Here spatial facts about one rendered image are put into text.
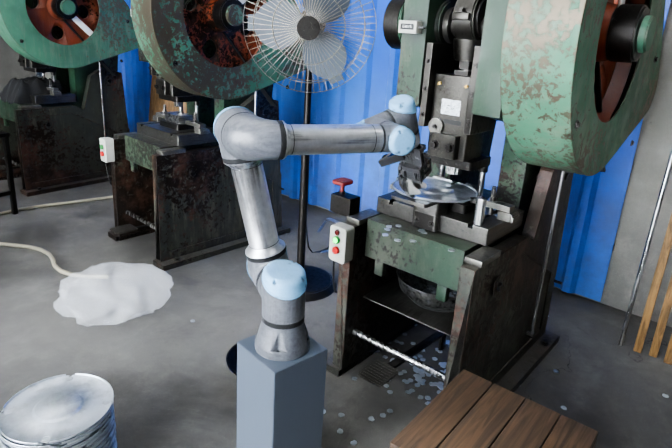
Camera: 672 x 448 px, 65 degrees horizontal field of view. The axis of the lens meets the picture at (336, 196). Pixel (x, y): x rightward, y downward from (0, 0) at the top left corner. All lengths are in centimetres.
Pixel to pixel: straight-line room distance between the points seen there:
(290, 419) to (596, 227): 199
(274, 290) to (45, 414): 74
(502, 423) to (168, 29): 204
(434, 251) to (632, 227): 144
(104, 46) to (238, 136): 319
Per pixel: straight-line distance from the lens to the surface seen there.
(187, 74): 265
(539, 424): 158
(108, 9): 442
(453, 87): 185
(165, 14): 259
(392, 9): 199
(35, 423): 176
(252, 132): 126
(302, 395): 154
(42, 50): 420
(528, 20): 140
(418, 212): 186
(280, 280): 138
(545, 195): 211
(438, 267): 181
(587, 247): 307
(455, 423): 150
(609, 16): 170
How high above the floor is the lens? 129
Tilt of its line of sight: 17 degrees down
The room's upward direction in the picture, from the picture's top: 4 degrees clockwise
